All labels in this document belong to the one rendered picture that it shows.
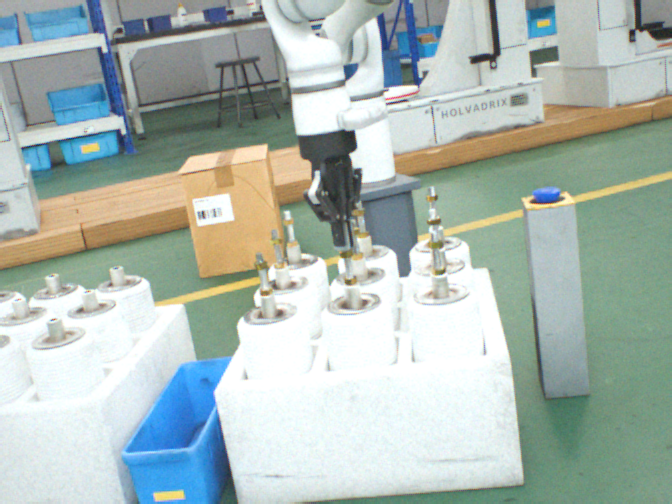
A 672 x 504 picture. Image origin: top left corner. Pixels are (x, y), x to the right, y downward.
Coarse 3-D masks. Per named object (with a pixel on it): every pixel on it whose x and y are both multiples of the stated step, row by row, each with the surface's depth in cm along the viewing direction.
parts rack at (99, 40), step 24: (96, 0) 515; (96, 24) 540; (0, 48) 503; (24, 48) 512; (48, 48) 511; (72, 48) 516; (96, 48) 576; (120, 96) 532; (96, 120) 530; (120, 120) 534; (24, 144) 518; (120, 144) 591
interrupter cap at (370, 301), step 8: (344, 296) 113; (368, 296) 111; (376, 296) 111; (328, 304) 111; (336, 304) 110; (344, 304) 111; (368, 304) 109; (376, 304) 108; (336, 312) 107; (344, 312) 107; (352, 312) 106; (360, 312) 106
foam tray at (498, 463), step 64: (256, 384) 107; (320, 384) 105; (384, 384) 104; (448, 384) 104; (512, 384) 103; (256, 448) 109; (320, 448) 108; (384, 448) 107; (448, 448) 106; (512, 448) 105
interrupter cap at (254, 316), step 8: (280, 304) 114; (288, 304) 114; (248, 312) 113; (256, 312) 113; (280, 312) 112; (288, 312) 110; (296, 312) 111; (248, 320) 110; (256, 320) 109; (264, 320) 109; (272, 320) 108; (280, 320) 108
